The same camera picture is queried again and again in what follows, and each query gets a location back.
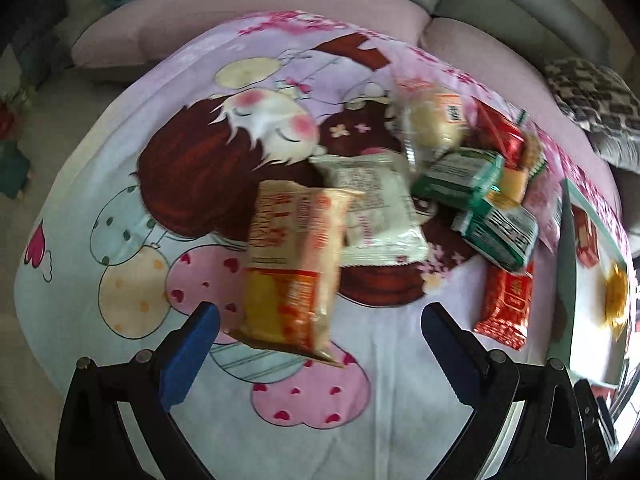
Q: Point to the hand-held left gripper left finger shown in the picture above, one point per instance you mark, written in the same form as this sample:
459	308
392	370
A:
192	355

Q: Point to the dark green biscuit packet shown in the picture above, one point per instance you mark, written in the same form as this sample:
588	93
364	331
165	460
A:
460	177

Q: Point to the clear-wrapped round pastry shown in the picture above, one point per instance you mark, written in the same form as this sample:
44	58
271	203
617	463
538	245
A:
430	125

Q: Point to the black white patterned pillow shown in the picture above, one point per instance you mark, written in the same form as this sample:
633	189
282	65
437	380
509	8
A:
590	90

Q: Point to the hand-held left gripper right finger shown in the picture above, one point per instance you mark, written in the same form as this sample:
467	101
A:
447	355

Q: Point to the white snack packet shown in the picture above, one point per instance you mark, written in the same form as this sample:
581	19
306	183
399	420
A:
380	210

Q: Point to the red puffed snack packet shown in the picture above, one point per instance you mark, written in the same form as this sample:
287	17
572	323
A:
500	135

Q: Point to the small red snack packet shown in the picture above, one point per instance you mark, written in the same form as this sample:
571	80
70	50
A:
585	237

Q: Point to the pink snack packet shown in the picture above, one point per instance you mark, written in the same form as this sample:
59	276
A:
545	210

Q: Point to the yellow corn packet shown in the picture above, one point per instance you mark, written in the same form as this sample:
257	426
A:
616	295

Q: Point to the pink sofa cover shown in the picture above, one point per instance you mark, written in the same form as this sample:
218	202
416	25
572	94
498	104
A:
250	10

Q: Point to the printed cartoon blanket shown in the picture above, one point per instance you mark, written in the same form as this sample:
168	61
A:
150	280

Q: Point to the grey pillow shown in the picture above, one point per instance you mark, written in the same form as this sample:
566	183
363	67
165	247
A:
625	152

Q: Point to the green white biscuit packet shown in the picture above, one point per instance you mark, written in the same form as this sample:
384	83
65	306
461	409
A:
500	235

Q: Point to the orange beige snack packet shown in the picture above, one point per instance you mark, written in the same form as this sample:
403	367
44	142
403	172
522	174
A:
290	270

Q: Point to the clear green-trimmed cracker packet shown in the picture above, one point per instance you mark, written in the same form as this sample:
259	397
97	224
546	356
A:
534	152

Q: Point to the yellow cake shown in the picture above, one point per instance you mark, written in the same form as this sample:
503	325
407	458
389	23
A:
515	185

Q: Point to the teal cardboard tray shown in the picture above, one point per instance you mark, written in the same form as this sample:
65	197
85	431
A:
567	280

